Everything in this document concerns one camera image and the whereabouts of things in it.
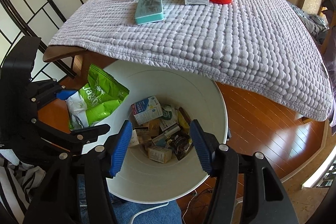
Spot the blue-grey duvet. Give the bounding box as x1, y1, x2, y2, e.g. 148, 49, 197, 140
290, 5, 330, 43

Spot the green snack bag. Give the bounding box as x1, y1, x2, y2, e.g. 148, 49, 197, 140
66, 64, 130, 131

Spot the person's blue jeans leg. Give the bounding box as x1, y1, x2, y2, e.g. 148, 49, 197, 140
76, 174, 183, 224

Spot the white cable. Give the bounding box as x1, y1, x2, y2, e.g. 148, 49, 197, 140
130, 202, 170, 224

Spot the white trash bin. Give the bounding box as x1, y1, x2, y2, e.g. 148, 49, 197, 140
79, 59, 228, 205

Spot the black cable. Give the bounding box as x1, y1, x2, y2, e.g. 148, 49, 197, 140
184, 187, 214, 214

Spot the teal tin box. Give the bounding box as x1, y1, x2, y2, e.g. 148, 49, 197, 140
134, 0, 165, 25

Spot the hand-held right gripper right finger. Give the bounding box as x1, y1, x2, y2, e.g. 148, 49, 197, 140
189, 119, 300, 224

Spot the pile of discarded cartons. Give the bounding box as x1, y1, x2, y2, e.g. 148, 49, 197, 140
129, 96, 196, 164

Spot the white textured blanket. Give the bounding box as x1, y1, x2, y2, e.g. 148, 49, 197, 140
49, 0, 334, 122

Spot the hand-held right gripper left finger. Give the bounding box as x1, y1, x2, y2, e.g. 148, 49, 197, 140
22, 120, 133, 224

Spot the black white striped shirt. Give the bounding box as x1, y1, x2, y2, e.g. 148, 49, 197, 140
0, 156, 46, 224

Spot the wooden table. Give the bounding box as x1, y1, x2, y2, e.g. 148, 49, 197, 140
43, 44, 112, 77

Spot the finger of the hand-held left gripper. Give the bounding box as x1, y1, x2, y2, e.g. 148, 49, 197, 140
31, 119, 110, 153
26, 79, 78, 109

